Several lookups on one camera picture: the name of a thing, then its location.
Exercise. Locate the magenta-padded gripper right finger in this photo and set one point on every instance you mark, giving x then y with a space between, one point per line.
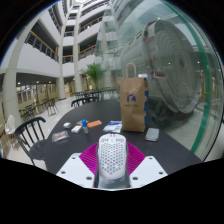
146 170

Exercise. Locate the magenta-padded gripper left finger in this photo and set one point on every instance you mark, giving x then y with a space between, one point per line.
75 170

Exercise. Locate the white perforated computer mouse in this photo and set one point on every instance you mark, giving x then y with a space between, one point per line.
112 156

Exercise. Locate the grey smartphone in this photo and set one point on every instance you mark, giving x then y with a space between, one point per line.
152 134

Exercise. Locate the clear plastic packet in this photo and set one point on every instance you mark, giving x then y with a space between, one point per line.
60 135

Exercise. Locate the small white box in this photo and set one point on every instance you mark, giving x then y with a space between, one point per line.
76 129

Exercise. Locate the small blue-capped bottle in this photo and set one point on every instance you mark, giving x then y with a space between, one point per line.
85 126

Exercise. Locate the small grey block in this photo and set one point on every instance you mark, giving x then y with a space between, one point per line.
67 125

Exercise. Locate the orange flat card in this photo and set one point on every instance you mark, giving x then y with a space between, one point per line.
94 123

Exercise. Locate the black wooden chair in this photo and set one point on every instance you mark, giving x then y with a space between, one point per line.
31 138

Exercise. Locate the blue and white plastic packet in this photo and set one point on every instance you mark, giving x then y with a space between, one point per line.
113 126

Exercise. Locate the brown paper bag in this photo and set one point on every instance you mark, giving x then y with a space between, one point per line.
133 105

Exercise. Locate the black chair behind table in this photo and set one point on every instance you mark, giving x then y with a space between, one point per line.
85 101

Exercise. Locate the group of black chairs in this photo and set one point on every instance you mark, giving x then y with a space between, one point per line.
38 108

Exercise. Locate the white mesh chair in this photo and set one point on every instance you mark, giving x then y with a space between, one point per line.
10 126

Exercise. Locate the green potted palm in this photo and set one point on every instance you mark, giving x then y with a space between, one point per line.
94 74

